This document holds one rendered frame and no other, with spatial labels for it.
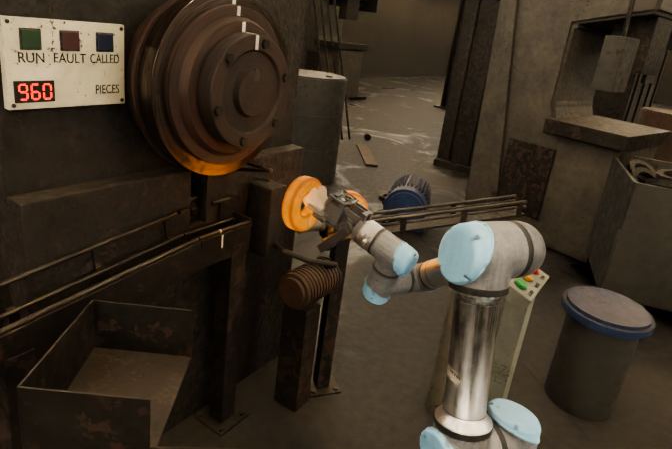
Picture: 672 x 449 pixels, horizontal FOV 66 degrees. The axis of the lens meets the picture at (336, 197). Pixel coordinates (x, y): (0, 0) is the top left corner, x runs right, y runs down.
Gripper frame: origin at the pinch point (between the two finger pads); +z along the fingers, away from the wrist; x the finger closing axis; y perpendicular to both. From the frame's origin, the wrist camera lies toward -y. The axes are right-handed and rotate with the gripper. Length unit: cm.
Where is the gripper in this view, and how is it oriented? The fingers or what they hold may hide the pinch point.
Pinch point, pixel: (304, 197)
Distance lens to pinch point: 141.6
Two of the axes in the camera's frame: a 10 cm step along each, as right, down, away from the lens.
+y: 3.5, -8.3, -4.3
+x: -5.6, 1.8, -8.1
